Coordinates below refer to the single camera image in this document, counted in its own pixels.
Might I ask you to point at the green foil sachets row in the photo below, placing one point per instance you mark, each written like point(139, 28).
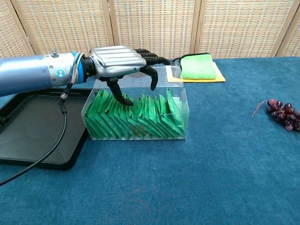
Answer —
point(145, 117)

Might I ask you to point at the transparent plastic box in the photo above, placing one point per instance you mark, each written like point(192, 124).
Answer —
point(140, 137)

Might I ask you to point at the woven folding screen panel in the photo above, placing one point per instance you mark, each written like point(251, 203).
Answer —
point(293, 39)
point(65, 23)
point(154, 23)
point(243, 25)
point(10, 28)

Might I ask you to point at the yellow flat sponge cloth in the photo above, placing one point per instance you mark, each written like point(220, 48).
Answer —
point(211, 80)

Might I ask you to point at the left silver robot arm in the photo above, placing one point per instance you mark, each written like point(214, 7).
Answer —
point(28, 72)

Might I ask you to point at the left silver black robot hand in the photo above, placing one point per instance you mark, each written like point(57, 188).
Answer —
point(114, 61)

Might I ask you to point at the purple artificial grape bunch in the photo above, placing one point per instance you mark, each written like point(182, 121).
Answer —
point(283, 113)

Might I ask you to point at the black plastic tray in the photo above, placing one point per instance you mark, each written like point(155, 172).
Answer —
point(35, 131)

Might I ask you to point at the green microfiber cloth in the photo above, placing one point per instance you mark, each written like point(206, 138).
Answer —
point(198, 66)

